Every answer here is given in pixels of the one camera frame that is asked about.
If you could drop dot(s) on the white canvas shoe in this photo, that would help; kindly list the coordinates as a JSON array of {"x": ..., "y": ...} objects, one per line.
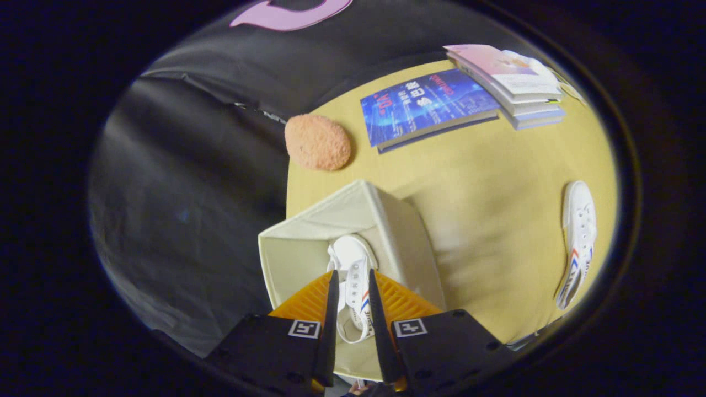
[
  {"x": 350, "y": 253},
  {"x": 579, "y": 215}
]

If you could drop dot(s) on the pink cover book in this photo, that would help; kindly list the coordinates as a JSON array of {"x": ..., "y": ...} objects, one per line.
[{"x": 496, "y": 69}]

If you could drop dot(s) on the black backdrop cloth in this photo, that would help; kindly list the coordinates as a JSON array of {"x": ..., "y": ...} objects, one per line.
[{"x": 182, "y": 193}]

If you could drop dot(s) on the pale blue book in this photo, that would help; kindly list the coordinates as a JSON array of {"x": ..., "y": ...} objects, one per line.
[{"x": 538, "y": 119}]

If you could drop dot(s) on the peach fuzzy oval sponge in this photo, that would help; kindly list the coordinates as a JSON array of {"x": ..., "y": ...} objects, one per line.
[{"x": 317, "y": 142}]

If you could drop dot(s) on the white book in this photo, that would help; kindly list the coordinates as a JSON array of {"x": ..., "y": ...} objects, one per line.
[{"x": 532, "y": 106}]

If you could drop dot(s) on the beige fabric storage box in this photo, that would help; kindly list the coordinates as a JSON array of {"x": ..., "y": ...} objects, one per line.
[{"x": 402, "y": 237}]

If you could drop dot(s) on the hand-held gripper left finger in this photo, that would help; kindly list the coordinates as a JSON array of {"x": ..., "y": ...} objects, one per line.
[{"x": 331, "y": 331}]

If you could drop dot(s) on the blue cover book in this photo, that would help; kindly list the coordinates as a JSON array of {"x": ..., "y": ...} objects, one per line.
[{"x": 424, "y": 105}]

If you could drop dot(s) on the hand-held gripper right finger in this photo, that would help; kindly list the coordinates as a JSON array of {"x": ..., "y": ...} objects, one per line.
[{"x": 380, "y": 331}]

